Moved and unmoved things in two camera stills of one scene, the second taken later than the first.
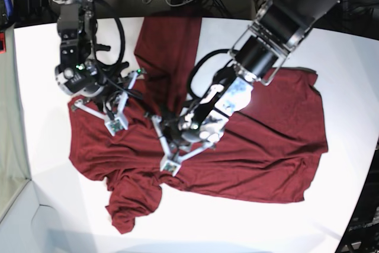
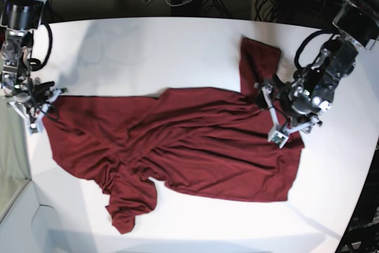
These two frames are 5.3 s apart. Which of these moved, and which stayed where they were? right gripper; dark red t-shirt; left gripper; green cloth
Moved: right gripper; dark red t-shirt; left gripper
Stayed: green cloth
